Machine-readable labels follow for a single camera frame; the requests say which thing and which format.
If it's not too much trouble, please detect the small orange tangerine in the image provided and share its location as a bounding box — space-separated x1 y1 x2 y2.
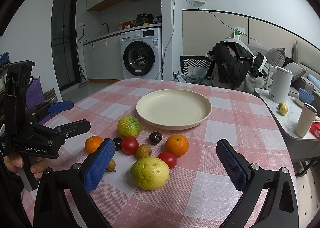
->
85 136 103 154

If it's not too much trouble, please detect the dark plum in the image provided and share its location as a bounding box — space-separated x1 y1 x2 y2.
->
149 132 163 145
112 137 123 151

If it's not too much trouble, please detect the brown longan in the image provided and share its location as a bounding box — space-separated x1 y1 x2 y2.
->
135 144 152 160
105 159 116 173

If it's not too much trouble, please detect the green bumpy guava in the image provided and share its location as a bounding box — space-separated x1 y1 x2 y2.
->
117 115 141 139

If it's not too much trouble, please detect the red tomato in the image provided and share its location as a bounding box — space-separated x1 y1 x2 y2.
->
121 138 139 155
157 152 177 169

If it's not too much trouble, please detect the smooth yellow guava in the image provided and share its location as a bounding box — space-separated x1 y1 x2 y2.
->
130 156 170 191

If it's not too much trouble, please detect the large orange tangerine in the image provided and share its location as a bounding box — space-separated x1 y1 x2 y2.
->
165 135 189 157

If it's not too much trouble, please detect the person left hand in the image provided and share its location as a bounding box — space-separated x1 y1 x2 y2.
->
3 154 51 180

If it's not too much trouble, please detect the white side table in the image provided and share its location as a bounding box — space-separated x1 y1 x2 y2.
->
254 88 320 161

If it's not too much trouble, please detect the kitchen faucet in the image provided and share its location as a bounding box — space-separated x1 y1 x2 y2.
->
100 23 109 35

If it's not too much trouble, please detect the red box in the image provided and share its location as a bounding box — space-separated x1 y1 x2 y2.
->
310 122 320 140

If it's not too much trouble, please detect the white washing machine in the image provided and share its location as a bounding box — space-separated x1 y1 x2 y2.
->
120 27 163 80

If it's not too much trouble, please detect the yellow fruit on side table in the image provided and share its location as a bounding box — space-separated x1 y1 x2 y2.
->
279 104 288 116

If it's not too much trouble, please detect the white tumbler cup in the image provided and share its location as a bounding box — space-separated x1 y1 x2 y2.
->
295 103 317 138

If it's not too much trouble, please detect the cream round plate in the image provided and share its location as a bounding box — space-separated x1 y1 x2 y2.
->
136 89 212 130

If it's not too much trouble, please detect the green fruit on side table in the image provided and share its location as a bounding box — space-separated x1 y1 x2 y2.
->
278 102 285 108

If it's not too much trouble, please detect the black pot on counter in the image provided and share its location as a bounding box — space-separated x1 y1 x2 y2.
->
136 13 153 24

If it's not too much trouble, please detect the blue bowl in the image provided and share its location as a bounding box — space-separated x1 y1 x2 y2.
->
298 88 315 104

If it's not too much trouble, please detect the white electric kettle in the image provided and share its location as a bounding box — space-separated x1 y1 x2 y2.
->
264 65 293 103

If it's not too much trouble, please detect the grey cushion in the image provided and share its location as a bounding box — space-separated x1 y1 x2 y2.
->
266 48 286 68

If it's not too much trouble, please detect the pile of dark clothes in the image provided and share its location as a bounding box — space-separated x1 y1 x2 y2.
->
207 37 267 89

